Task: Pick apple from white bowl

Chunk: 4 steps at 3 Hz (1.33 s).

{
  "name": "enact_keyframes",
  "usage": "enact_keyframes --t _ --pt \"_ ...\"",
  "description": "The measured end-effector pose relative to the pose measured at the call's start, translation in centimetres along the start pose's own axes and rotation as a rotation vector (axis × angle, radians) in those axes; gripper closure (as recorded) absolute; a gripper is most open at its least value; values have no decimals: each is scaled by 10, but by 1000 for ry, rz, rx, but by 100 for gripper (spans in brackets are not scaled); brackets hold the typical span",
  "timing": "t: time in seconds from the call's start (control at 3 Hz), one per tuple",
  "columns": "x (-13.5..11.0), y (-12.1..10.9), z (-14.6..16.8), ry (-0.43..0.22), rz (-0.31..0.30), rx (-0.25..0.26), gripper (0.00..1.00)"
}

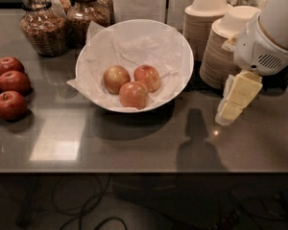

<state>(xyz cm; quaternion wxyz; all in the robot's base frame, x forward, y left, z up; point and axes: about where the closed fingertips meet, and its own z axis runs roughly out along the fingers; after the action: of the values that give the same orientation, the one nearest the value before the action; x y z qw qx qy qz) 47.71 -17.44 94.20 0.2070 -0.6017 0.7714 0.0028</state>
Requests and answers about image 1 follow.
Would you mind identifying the white bowl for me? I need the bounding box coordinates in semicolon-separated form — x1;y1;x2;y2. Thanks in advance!
75;18;195;114

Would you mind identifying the middle granola glass jar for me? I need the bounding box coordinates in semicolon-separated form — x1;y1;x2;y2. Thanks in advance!
67;0;110;45

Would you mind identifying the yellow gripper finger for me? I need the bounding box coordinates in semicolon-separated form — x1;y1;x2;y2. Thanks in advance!
227;70;263;122

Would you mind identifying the front stack of paper bowls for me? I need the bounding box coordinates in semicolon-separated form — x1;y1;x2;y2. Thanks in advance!
200;6;259;90

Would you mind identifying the red apple top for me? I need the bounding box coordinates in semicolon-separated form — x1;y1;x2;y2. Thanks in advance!
0;57;25;76

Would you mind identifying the white napkin dispenser box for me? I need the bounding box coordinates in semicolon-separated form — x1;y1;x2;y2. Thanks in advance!
113;0;166;22

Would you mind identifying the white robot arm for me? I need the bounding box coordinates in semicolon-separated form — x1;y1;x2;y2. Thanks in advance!
215;0;288;126

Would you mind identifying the rear stack of paper bowls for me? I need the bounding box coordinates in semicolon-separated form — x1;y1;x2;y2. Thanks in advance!
182;0;230;61

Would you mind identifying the white paper liner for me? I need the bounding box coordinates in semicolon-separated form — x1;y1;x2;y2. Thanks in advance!
66;20;184;111

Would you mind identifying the stack of paper bowls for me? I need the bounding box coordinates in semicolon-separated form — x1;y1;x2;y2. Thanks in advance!
182;0;230;61
200;6;259;90

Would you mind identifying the red apple front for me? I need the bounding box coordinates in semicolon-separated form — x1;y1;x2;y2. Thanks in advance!
0;91;27;121

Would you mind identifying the front left granola glass jar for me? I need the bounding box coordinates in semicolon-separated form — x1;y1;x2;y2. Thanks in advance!
20;0;68;57

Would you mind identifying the red apple middle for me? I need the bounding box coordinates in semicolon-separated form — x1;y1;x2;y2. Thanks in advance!
0;70;31;95

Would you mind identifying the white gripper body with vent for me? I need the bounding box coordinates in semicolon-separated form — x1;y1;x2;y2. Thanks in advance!
224;11;288;76

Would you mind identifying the yellow-red apple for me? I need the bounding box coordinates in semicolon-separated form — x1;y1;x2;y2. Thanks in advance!
133;65;160;92
103;65;131;95
119;81;148;109

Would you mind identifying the granola glass jar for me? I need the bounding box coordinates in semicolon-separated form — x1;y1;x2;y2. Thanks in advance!
67;0;110;45
20;0;68;57

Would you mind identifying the black cable under table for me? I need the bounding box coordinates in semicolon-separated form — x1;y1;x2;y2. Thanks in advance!
51;173;129;230

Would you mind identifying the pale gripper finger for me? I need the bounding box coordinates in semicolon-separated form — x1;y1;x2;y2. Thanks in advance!
215;75;236;126

